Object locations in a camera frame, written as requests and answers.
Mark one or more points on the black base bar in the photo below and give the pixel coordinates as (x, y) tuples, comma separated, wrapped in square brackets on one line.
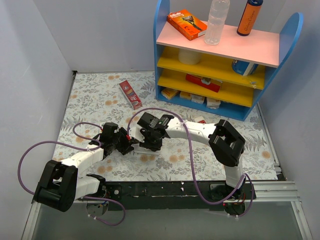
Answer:
[(173, 195)]

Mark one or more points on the blue white can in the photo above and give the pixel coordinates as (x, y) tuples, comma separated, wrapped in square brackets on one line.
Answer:
[(244, 68)]

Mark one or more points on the white pack right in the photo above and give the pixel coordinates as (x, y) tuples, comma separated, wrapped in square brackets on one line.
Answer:
[(212, 103)]

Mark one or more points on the orange razor box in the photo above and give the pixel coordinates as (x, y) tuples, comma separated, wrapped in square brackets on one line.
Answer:
[(187, 24)]

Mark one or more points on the orange cylindrical bottle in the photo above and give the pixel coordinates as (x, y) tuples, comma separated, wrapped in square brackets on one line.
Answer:
[(249, 16)]

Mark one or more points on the yellow soap pack left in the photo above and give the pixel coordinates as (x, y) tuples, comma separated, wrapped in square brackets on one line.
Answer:
[(169, 93)]

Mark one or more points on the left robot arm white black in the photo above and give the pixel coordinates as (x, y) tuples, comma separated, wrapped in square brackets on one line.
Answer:
[(64, 181)]

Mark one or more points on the yellow white pack middle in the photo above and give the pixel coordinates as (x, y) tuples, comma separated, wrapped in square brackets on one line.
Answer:
[(198, 99)]

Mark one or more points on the clear plastic bottle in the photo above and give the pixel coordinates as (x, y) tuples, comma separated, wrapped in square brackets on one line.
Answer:
[(216, 20)]

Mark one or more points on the red toothpaste box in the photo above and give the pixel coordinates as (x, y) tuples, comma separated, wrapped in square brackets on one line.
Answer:
[(130, 95)]

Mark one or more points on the floral table mat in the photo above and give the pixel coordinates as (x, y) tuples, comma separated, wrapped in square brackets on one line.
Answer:
[(96, 98)]

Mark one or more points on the aluminium rail frame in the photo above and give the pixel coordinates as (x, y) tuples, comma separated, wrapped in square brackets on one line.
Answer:
[(275, 214)]

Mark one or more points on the blue shelf unit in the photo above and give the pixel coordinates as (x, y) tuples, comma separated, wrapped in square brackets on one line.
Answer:
[(238, 94)]

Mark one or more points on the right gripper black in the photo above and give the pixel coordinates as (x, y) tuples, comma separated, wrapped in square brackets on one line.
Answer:
[(149, 139)]

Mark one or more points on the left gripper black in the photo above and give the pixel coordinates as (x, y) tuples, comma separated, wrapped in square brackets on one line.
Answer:
[(124, 144)]

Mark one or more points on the red white remote control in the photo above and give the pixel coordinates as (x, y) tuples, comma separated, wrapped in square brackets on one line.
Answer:
[(200, 119)]

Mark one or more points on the red box on shelf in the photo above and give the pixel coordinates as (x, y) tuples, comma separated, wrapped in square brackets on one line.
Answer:
[(205, 82)]

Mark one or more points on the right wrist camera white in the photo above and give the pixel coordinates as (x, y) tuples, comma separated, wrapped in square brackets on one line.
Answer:
[(135, 132)]

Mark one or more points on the white paper roll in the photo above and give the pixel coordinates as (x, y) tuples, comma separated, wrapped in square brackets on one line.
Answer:
[(189, 57)]

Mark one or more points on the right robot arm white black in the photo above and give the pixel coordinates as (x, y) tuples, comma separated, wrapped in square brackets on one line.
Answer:
[(226, 143)]

